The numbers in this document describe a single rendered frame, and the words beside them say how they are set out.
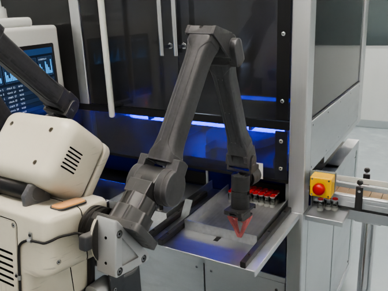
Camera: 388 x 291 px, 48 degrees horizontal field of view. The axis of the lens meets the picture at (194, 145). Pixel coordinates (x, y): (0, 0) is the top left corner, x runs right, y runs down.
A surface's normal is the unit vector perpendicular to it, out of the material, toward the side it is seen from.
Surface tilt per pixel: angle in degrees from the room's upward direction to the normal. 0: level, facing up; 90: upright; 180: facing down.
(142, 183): 37
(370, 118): 90
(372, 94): 90
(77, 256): 90
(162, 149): 54
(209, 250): 0
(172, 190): 92
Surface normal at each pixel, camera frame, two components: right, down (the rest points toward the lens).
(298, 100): -0.50, 0.28
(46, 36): 0.92, 0.08
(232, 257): -0.04, -0.95
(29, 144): -0.42, -0.44
